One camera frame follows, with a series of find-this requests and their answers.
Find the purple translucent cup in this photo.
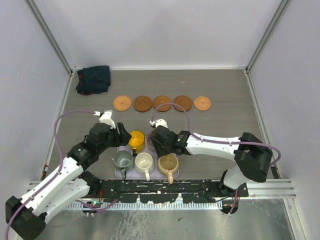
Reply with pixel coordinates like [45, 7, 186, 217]
[146, 130, 155, 152]

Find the yellow translucent cup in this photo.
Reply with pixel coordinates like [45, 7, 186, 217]
[128, 130, 146, 154]

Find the beige ceramic mug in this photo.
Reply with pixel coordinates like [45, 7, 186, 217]
[157, 153, 180, 185]

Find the woven rattan coaster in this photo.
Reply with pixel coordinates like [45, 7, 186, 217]
[193, 96, 212, 111]
[113, 95, 132, 112]

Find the wooden coaster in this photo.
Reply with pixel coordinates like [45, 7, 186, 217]
[152, 95, 172, 112]
[173, 95, 193, 112]
[133, 95, 153, 113]

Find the lilac plastic tray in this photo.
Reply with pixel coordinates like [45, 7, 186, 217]
[114, 145, 168, 180]

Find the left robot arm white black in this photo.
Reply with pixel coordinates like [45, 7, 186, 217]
[5, 122, 131, 240]

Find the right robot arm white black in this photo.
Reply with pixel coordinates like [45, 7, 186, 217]
[151, 125, 273, 197]

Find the white ceramic mug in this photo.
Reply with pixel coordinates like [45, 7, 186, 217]
[134, 152, 155, 181]

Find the grey ceramic mug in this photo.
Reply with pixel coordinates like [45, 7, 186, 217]
[114, 150, 135, 180]

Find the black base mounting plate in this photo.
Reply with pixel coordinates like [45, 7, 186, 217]
[83, 179, 249, 204]

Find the dark blue folded cloth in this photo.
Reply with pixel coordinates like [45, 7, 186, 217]
[75, 65, 111, 95]

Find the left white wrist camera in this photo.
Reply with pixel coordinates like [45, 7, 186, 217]
[99, 110, 116, 129]

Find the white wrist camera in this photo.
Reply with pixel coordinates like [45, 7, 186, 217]
[99, 110, 116, 129]
[149, 118, 168, 129]

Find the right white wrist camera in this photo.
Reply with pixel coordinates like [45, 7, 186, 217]
[149, 118, 168, 129]

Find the grey slotted cable duct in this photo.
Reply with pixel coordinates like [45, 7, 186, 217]
[67, 201, 223, 211]

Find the aluminium frame rail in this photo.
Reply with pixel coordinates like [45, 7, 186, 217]
[27, 179, 297, 200]

